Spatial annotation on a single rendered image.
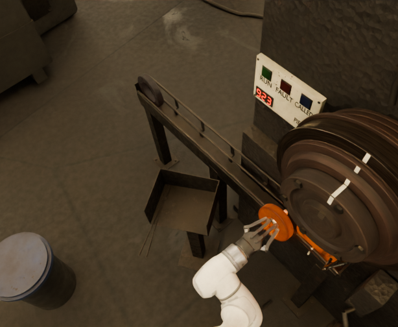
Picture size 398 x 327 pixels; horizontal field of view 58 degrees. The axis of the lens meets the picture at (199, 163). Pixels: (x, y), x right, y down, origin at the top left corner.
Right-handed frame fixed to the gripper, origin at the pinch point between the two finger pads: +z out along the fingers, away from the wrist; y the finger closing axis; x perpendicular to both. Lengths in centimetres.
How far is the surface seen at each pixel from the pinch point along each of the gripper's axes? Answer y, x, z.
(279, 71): -21, 51, 16
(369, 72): 3, 66, 19
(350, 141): 11, 62, 3
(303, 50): -16, 61, 18
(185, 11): -211, -78, 105
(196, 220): -24.3, -10.6, -23.4
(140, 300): -31, -69, -66
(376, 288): 38.8, 7.3, 2.9
